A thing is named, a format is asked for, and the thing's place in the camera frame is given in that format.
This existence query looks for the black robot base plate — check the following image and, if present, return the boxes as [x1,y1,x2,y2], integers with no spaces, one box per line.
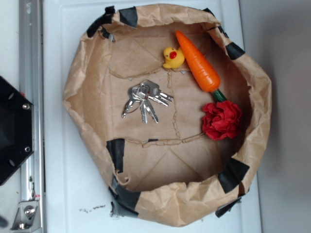
[0,77,34,185]

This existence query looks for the aluminium rail frame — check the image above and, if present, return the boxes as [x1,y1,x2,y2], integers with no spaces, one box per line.
[10,0,47,233]

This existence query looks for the brown paper bag tray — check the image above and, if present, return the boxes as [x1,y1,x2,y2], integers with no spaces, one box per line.
[63,4,272,227]

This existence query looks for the red fabric flower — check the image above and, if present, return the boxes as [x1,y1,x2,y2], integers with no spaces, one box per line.
[202,100,242,140]

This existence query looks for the yellow rubber duck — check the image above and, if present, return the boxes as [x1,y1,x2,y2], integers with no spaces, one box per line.
[163,47,185,69]

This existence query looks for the silver key bunch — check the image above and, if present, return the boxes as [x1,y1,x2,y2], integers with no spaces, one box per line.
[122,80,173,124]

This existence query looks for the orange toy carrot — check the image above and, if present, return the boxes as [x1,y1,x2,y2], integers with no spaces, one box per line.
[175,31,227,102]

